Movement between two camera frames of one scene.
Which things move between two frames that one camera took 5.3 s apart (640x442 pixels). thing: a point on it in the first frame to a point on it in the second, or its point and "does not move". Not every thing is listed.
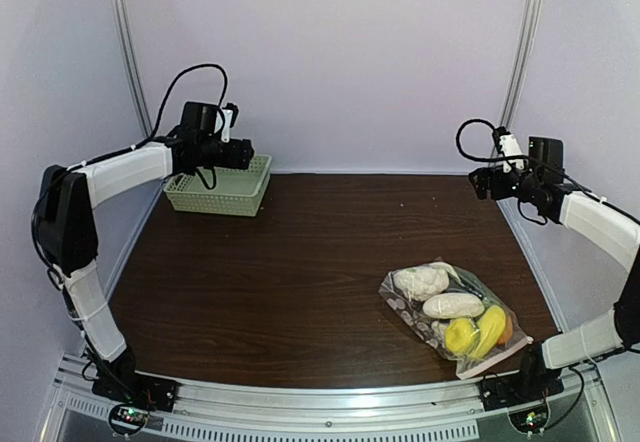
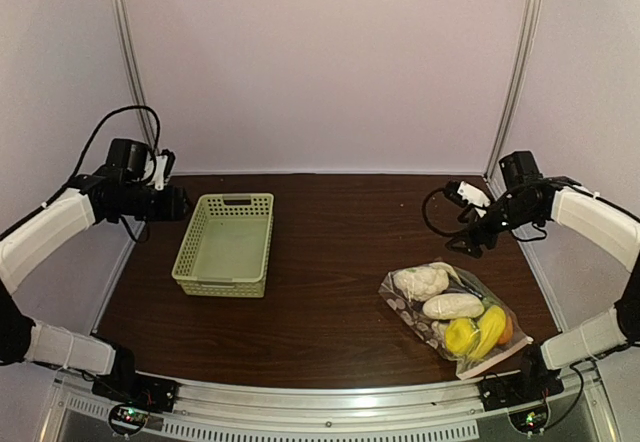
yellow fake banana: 492,326 does not move
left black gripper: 245,152 to 175,204
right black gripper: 480,183 to 477,229
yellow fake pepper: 459,334 does not move
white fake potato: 453,305 does not move
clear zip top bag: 454,313 does not move
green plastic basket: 236,191 to 225,249
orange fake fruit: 507,335 does not move
